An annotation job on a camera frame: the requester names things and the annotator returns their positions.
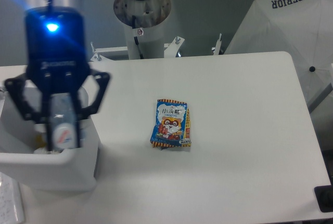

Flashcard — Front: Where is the black device at edge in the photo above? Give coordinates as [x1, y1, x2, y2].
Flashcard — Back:
[314, 185, 332, 213]

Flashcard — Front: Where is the white plastic trash can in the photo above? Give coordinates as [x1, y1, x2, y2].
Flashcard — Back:
[1, 92, 101, 191]

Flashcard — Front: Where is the crushed clear plastic bottle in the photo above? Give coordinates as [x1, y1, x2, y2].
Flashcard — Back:
[50, 94, 78, 151]

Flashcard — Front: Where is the handwritten paper sheet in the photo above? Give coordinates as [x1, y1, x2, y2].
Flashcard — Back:
[1, 173, 25, 223]

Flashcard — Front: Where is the yellow trash piece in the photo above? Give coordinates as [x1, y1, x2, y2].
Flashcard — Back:
[35, 134, 45, 149]

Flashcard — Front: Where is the white metal bracket right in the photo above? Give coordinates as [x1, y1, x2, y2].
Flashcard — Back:
[211, 33, 224, 55]

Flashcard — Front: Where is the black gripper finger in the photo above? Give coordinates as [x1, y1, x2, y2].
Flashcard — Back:
[4, 74, 54, 151]
[68, 70, 111, 148]

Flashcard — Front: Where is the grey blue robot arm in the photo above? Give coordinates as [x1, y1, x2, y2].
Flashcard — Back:
[4, 0, 148, 151]

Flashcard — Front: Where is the white superior umbrella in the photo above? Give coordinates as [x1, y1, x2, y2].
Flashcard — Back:
[226, 0, 332, 102]

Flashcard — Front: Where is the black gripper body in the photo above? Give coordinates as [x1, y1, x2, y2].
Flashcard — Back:
[24, 7, 90, 94]

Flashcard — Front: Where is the white metal bracket left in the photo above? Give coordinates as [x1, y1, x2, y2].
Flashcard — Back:
[90, 42, 129, 62]

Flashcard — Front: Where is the white metal bracket middle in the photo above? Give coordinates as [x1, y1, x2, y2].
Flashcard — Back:
[164, 36, 185, 58]

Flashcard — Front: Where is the white metal bracket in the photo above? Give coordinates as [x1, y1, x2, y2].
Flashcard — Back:
[90, 42, 129, 62]
[164, 36, 185, 58]
[211, 33, 224, 55]

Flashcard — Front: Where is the blue raccoon snack bag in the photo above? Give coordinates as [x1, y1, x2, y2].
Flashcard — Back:
[150, 99, 191, 149]

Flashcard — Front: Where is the white crumpled tissue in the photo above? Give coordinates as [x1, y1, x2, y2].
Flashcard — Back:
[33, 147, 61, 154]

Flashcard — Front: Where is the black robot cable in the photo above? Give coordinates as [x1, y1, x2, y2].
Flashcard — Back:
[131, 15, 144, 60]

